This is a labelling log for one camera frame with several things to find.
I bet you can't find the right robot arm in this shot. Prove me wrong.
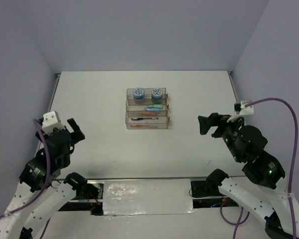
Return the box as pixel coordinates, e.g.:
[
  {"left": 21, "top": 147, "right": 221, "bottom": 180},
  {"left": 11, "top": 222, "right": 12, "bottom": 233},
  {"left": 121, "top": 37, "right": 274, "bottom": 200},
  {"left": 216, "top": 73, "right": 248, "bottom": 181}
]
[{"left": 198, "top": 113, "right": 299, "bottom": 239}]

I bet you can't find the red pen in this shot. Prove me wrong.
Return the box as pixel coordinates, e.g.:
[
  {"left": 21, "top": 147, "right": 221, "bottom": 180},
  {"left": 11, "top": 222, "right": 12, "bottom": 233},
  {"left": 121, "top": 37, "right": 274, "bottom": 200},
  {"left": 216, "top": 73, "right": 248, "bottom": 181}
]
[{"left": 130, "top": 124, "right": 158, "bottom": 128}]

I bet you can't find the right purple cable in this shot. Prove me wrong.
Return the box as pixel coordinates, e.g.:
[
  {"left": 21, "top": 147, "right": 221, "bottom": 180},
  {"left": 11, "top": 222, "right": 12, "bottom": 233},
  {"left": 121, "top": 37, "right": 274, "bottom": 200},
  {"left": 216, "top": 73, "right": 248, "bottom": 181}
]
[{"left": 219, "top": 98, "right": 299, "bottom": 239}]

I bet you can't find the green correction tape case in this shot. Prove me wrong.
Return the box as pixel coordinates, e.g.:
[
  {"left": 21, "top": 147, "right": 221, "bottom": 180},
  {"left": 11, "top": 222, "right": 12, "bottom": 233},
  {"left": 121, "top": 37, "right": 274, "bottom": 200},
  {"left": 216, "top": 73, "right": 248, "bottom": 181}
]
[{"left": 145, "top": 105, "right": 163, "bottom": 111}]

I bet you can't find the blue jar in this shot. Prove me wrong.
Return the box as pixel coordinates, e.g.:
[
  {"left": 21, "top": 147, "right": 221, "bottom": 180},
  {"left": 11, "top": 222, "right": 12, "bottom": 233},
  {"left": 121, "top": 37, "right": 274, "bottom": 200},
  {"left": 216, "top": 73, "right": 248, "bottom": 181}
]
[
  {"left": 133, "top": 87, "right": 145, "bottom": 104},
  {"left": 151, "top": 88, "right": 163, "bottom": 104}
]

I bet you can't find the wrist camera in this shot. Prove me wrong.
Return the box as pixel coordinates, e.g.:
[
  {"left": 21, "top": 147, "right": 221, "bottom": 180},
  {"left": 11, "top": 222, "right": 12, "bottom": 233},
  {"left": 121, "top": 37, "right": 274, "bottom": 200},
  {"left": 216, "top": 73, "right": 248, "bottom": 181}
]
[
  {"left": 41, "top": 111, "right": 65, "bottom": 134},
  {"left": 232, "top": 100, "right": 254, "bottom": 120}
]

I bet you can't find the blue pen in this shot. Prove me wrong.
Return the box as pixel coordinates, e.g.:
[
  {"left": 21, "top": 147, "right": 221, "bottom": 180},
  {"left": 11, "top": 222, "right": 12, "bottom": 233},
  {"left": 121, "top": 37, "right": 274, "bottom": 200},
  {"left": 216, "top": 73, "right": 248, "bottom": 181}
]
[{"left": 131, "top": 117, "right": 159, "bottom": 121}]

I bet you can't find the clear tiered organizer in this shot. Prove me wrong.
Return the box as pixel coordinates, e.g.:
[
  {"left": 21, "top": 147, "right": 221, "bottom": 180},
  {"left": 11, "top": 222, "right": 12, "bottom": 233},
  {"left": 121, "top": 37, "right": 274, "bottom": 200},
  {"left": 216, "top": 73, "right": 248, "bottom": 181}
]
[{"left": 125, "top": 87, "right": 170, "bottom": 129}]

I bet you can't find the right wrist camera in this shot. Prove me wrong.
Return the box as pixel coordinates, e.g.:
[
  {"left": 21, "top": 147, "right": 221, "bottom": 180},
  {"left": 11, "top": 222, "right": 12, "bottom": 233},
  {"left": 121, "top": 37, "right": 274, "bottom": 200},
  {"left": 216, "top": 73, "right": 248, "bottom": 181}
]
[{"left": 232, "top": 100, "right": 254, "bottom": 120}]

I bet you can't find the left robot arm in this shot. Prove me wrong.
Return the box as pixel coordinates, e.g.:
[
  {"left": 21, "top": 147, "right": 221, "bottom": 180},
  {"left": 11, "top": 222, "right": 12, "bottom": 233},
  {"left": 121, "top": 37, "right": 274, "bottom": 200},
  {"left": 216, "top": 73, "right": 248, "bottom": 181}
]
[{"left": 0, "top": 114, "right": 88, "bottom": 239}]

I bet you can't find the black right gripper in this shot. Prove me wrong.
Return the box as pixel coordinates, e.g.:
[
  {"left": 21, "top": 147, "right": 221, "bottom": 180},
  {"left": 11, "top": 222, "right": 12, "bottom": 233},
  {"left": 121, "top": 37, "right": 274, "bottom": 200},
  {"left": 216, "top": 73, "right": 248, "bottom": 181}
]
[{"left": 196, "top": 110, "right": 243, "bottom": 160}]

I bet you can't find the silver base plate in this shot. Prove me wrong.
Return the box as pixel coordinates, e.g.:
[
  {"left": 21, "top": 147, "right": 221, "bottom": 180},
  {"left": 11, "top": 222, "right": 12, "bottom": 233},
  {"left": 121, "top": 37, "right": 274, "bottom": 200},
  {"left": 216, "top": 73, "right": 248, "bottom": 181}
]
[{"left": 60, "top": 179, "right": 227, "bottom": 216}]

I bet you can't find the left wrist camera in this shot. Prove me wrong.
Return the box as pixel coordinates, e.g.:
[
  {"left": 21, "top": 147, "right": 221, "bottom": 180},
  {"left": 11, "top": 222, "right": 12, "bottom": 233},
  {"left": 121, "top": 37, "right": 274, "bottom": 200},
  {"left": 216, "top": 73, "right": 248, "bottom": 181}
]
[{"left": 41, "top": 111, "right": 65, "bottom": 134}]

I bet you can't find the pink correction tape case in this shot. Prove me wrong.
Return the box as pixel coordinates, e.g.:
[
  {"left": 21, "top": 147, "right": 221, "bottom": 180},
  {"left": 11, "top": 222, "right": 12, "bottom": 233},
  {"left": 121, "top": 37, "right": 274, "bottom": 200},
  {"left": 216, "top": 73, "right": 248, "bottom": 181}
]
[{"left": 141, "top": 111, "right": 157, "bottom": 117}]

